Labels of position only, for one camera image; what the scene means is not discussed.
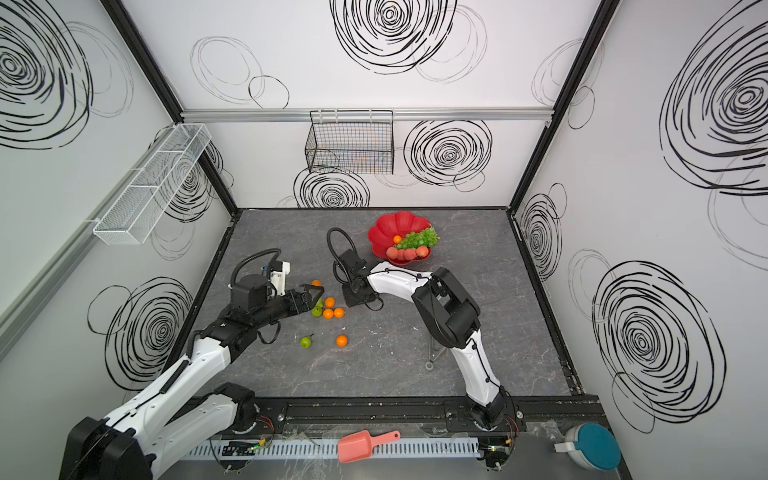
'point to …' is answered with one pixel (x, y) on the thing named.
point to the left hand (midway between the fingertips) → (316, 292)
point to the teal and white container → (592, 446)
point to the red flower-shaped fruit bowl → (389, 226)
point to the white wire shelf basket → (147, 199)
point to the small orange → (397, 239)
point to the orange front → (342, 341)
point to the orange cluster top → (330, 302)
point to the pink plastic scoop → (359, 446)
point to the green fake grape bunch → (425, 238)
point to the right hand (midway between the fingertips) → (349, 299)
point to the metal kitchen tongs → (429, 364)
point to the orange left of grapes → (316, 283)
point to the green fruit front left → (306, 342)
